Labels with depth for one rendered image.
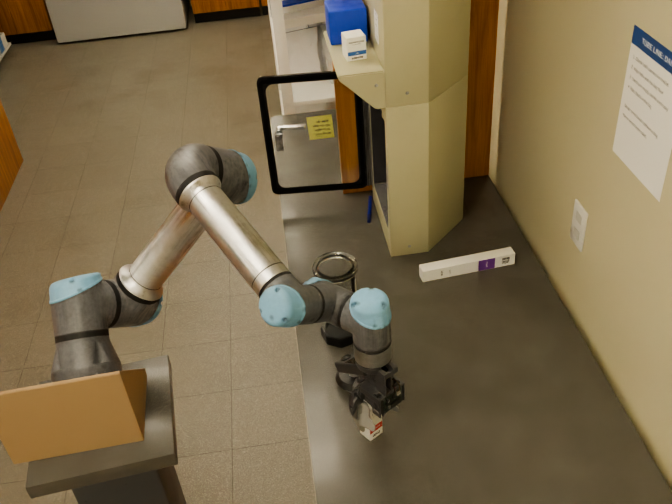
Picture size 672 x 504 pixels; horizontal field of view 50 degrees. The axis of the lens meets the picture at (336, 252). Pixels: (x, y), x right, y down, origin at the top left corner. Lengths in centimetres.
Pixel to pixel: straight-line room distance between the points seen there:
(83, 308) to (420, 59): 98
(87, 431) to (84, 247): 250
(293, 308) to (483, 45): 124
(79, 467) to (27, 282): 236
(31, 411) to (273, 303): 63
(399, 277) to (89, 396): 89
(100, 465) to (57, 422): 13
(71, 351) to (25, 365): 185
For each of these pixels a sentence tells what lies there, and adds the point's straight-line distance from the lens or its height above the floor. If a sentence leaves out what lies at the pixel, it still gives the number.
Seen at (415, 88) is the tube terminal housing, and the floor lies 145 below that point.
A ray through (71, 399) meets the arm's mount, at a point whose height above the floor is 111.
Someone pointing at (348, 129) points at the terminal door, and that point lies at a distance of 223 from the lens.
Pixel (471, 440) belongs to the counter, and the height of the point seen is 94.
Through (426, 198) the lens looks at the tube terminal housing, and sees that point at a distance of 203.
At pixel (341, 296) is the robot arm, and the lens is 140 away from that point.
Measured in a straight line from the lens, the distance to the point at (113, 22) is 698.
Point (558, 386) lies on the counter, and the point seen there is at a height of 94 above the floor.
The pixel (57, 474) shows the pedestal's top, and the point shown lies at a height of 94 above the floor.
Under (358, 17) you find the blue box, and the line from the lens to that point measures 199.
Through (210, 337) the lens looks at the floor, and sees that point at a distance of 335.
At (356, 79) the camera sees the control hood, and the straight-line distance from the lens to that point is 182.
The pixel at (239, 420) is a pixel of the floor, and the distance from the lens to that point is 298.
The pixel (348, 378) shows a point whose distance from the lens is 172.
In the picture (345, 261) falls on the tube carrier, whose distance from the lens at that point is 177.
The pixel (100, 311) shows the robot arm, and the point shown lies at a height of 118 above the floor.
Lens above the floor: 223
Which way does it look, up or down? 37 degrees down
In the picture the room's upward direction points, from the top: 5 degrees counter-clockwise
